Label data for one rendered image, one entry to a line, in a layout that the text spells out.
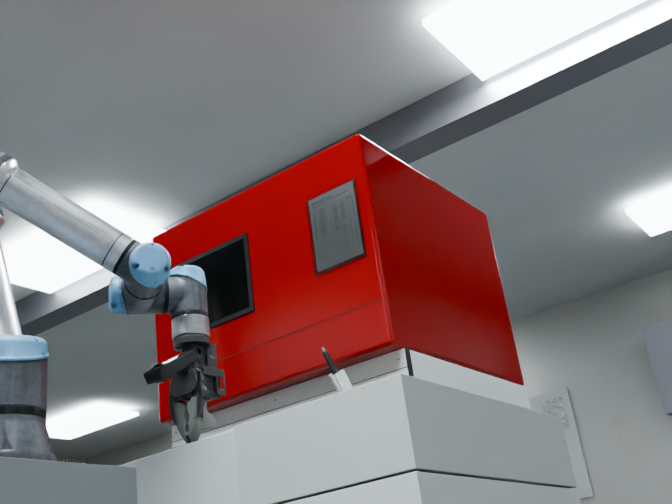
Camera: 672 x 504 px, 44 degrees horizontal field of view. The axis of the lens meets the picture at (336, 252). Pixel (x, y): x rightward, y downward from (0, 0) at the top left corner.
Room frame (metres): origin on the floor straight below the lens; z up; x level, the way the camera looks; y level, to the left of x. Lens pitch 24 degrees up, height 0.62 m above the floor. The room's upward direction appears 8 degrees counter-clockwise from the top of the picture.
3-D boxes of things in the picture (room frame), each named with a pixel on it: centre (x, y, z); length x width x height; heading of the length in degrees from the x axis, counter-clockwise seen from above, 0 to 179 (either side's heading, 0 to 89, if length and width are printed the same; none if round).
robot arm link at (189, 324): (1.59, 0.31, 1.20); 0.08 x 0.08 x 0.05
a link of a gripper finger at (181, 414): (1.60, 0.32, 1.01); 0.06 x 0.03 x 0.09; 146
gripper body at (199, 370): (1.59, 0.31, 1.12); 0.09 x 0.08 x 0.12; 146
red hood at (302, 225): (2.47, 0.03, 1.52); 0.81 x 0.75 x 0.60; 56
